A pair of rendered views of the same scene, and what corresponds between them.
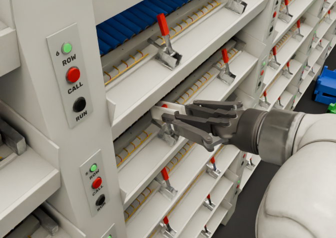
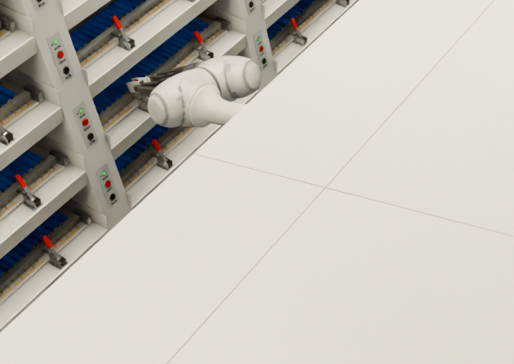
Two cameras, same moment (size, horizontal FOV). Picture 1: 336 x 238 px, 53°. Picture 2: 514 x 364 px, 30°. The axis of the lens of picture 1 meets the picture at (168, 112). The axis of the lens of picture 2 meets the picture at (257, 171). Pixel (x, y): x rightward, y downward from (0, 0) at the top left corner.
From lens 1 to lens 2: 1.92 m
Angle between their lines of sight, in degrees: 9
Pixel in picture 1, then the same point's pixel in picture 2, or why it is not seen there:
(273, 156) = not seen: hidden behind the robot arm
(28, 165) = (45, 106)
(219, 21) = (174, 10)
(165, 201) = (162, 171)
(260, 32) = (237, 10)
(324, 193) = (168, 82)
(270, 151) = not seen: hidden behind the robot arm
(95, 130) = (78, 86)
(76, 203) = (74, 132)
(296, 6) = not seen: outside the picture
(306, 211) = (158, 89)
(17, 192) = (42, 117)
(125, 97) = (96, 70)
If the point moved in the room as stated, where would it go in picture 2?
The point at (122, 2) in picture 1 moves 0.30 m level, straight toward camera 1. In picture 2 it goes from (80, 16) to (77, 76)
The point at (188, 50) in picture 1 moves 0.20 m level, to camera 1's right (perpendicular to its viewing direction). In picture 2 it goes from (143, 36) to (219, 23)
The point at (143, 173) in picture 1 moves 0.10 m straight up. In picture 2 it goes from (125, 131) to (115, 99)
